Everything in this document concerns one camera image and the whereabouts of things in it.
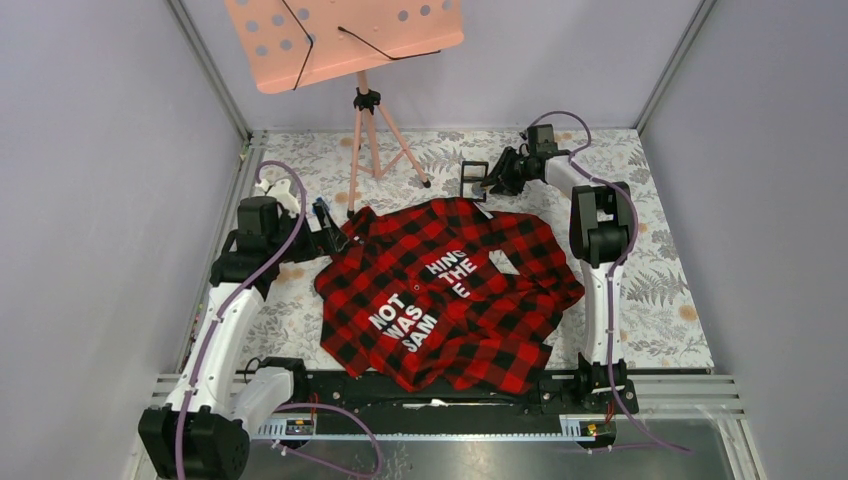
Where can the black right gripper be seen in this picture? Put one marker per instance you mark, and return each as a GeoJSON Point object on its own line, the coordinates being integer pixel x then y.
{"type": "Point", "coordinates": [502, 173]}

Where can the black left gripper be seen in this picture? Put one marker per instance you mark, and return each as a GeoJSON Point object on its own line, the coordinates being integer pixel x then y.
{"type": "Point", "coordinates": [334, 236]}

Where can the small round brooch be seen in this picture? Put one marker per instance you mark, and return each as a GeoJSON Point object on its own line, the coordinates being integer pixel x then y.
{"type": "Point", "coordinates": [478, 193]}

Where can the red black plaid shirt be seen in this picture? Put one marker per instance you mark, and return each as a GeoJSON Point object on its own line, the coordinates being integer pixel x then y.
{"type": "Point", "coordinates": [446, 290]}

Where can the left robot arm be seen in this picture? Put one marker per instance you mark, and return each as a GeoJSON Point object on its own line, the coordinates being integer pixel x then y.
{"type": "Point", "coordinates": [204, 429]}

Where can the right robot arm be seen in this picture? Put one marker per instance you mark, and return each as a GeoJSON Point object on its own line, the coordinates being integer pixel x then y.
{"type": "Point", "coordinates": [602, 234]}

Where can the pink music stand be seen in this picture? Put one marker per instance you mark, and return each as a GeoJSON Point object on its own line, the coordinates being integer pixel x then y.
{"type": "Point", "coordinates": [293, 44]}

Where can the floral patterned table mat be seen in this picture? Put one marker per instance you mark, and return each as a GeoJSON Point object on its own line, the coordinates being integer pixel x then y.
{"type": "Point", "coordinates": [659, 324]}

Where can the black brooch holder frame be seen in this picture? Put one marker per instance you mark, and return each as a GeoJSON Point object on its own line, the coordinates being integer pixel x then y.
{"type": "Point", "coordinates": [471, 173]}

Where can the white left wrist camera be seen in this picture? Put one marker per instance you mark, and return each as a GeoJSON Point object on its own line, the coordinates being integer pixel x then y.
{"type": "Point", "coordinates": [280, 190]}

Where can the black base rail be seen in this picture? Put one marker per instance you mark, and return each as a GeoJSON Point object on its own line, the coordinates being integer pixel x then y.
{"type": "Point", "coordinates": [442, 410]}

